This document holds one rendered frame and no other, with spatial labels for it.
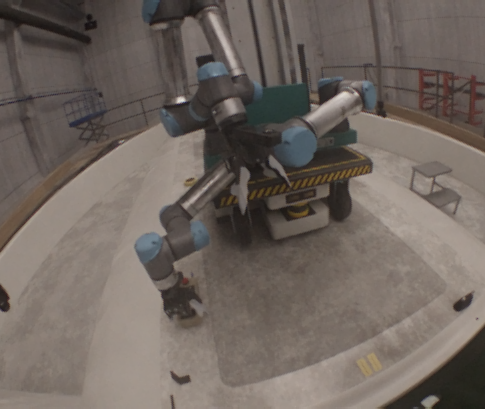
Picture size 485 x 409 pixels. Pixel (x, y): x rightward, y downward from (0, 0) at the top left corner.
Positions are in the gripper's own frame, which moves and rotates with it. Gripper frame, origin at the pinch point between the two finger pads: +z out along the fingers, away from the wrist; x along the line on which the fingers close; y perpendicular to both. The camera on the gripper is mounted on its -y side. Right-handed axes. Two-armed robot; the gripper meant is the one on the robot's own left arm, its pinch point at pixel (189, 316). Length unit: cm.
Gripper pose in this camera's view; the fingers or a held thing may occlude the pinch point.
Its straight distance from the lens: 85.7
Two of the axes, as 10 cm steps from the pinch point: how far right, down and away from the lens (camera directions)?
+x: 9.6, -2.4, 1.0
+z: 1.6, 8.5, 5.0
